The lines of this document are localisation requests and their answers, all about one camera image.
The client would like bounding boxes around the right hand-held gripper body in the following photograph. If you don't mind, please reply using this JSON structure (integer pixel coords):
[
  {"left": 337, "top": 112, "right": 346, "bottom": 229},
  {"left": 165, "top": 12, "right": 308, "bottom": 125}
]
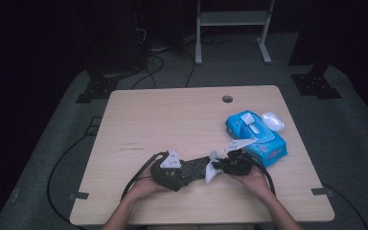
[{"left": 224, "top": 138, "right": 258, "bottom": 176}]

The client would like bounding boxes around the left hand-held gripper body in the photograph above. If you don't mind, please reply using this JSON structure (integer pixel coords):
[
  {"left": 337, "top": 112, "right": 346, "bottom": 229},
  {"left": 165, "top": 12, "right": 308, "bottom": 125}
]
[{"left": 150, "top": 149, "right": 186, "bottom": 193}]

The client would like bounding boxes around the blue toy car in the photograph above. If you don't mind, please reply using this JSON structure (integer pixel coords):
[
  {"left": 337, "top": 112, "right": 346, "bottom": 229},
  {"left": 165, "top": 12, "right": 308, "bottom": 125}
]
[{"left": 180, "top": 155, "right": 213, "bottom": 187}]

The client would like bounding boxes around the white wet wipe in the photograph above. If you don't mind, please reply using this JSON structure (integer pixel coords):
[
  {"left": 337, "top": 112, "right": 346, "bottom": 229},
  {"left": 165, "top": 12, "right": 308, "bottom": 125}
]
[{"left": 204, "top": 149, "right": 228, "bottom": 185}]

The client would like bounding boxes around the blue wet wipe pack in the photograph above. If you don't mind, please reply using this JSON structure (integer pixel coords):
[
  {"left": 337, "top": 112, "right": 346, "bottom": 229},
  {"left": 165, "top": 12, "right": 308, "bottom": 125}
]
[{"left": 224, "top": 109, "right": 288, "bottom": 169}]

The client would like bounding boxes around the person's right hand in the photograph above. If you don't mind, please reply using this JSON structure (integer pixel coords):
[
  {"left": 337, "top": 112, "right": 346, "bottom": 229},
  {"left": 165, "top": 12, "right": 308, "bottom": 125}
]
[{"left": 231, "top": 167, "right": 274, "bottom": 202}]

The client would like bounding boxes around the person's left hand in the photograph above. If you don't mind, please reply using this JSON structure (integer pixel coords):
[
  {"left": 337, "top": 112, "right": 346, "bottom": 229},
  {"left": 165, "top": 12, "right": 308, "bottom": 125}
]
[{"left": 124, "top": 169, "right": 173, "bottom": 204}]

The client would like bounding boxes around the grey tape strip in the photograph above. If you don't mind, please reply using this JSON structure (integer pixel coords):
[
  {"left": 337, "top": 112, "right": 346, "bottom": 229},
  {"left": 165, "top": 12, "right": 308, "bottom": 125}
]
[
  {"left": 310, "top": 187, "right": 334, "bottom": 196},
  {"left": 68, "top": 191, "right": 90, "bottom": 201}
]

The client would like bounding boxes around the black stand base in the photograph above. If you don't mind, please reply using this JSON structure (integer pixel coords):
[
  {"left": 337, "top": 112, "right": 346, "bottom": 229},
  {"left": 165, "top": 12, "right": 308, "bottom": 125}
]
[
  {"left": 290, "top": 60, "right": 343, "bottom": 100},
  {"left": 75, "top": 71, "right": 120, "bottom": 104}
]

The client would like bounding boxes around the white metal stand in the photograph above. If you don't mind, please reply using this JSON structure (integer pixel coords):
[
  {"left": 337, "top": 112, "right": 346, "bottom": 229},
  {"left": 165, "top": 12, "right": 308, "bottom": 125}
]
[{"left": 195, "top": 0, "right": 276, "bottom": 66}]

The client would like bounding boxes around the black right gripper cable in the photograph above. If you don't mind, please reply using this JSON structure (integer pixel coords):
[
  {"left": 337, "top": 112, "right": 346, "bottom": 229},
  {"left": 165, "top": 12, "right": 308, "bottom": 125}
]
[{"left": 248, "top": 156, "right": 276, "bottom": 196}]

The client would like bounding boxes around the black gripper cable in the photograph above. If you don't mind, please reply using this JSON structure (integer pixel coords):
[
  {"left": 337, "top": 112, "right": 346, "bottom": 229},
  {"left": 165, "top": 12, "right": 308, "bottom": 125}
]
[
  {"left": 248, "top": 156, "right": 276, "bottom": 196},
  {"left": 121, "top": 151, "right": 171, "bottom": 200}
]

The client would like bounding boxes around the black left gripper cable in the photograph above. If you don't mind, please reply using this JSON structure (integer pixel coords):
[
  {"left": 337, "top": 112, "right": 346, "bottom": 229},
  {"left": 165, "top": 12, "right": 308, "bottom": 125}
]
[{"left": 121, "top": 151, "right": 171, "bottom": 200}]

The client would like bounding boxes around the black floor cable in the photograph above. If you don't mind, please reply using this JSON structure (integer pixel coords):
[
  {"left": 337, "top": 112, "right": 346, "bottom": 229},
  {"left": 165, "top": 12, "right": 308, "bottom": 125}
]
[
  {"left": 46, "top": 116, "right": 104, "bottom": 230},
  {"left": 322, "top": 182, "right": 368, "bottom": 230},
  {"left": 130, "top": 53, "right": 166, "bottom": 90},
  {"left": 184, "top": 49, "right": 196, "bottom": 89}
]

